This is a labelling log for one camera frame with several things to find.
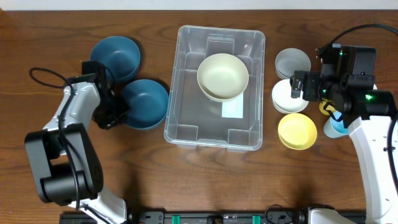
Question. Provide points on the dark blue bowl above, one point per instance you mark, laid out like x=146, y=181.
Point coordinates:
x=148, y=103
x=121, y=55

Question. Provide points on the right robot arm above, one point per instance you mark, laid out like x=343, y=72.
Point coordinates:
x=346, y=81

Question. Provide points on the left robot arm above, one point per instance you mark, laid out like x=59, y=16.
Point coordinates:
x=63, y=161

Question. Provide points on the light blue plastic cup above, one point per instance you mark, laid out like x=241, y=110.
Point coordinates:
x=334, y=129

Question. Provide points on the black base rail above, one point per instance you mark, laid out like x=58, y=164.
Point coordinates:
x=207, y=218

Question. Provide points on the clear plastic storage bin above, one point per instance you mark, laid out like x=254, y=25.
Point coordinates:
x=193, y=119

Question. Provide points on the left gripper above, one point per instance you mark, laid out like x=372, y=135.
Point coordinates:
x=109, y=115

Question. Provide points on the small grey bowl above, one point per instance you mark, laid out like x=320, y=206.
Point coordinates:
x=289, y=60

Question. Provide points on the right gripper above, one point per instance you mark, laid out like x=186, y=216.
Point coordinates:
x=300, y=84

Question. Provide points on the yellow cup left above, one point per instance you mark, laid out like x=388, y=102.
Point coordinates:
x=326, y=108

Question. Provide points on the large cream bowl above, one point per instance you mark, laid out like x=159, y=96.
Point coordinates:
x=222, y=77

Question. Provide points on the white label in bin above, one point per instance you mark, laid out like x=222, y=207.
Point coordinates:
x=233, y=108

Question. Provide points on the small yellow bowl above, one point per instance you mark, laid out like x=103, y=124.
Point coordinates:
x=297, y=131

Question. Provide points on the small white bowl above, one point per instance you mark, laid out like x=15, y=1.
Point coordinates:
x=282, y=100

